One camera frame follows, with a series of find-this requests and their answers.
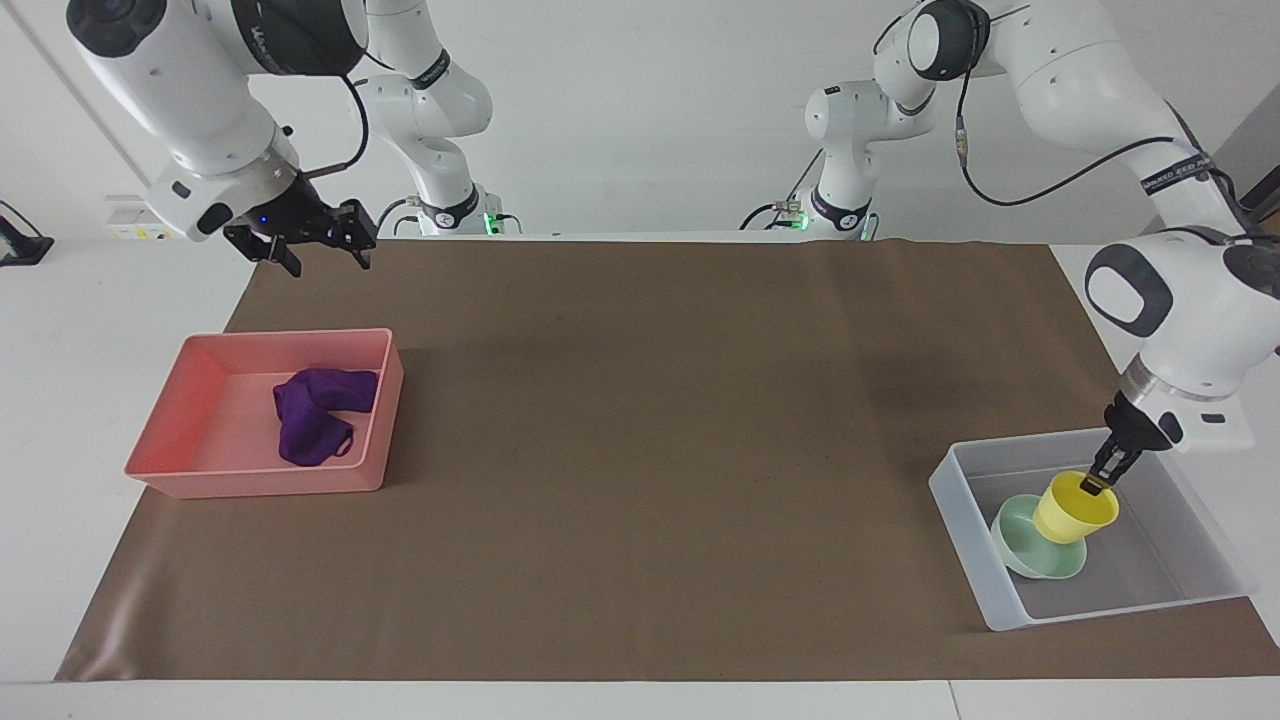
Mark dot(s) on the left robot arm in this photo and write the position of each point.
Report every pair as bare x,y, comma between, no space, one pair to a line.
1080,90

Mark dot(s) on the pink plastic box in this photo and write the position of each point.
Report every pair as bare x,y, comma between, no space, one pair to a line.
210,430

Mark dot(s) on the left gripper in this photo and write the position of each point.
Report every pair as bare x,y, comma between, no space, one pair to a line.
1136,427

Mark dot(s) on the yellow plastic cup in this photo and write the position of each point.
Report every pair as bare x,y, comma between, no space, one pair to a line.
1072,518

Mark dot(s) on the purple cloth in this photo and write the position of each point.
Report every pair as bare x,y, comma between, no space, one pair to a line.
310,420

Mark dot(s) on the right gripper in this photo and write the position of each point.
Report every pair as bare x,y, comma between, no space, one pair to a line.
292,208

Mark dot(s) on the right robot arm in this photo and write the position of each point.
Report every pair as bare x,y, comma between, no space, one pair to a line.
200,100

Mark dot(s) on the translucent grey plastic box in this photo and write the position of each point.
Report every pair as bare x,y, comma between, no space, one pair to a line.
1150,570

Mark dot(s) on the pale green bowl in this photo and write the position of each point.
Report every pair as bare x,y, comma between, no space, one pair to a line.
1020,545

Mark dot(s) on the black stand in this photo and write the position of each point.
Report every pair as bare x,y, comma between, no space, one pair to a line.
20,245

